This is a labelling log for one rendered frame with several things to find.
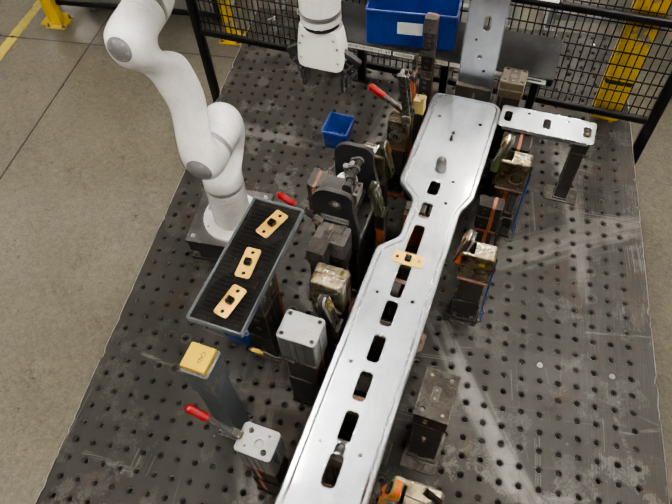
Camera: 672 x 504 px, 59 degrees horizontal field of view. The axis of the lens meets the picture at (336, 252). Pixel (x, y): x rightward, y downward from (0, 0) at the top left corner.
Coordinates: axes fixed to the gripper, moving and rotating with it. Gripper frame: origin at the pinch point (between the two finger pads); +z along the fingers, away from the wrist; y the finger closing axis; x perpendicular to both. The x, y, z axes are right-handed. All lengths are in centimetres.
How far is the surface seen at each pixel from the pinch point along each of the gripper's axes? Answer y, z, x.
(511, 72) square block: 37, 39, 64
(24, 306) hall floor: -147, 145, -26
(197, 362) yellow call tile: -8, 29, -61
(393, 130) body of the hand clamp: 7, 43, 33
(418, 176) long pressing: 20, 45, 18
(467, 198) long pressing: 35, 45, 14
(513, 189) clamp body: 47, 51, 27
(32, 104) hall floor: -228, 145, 90
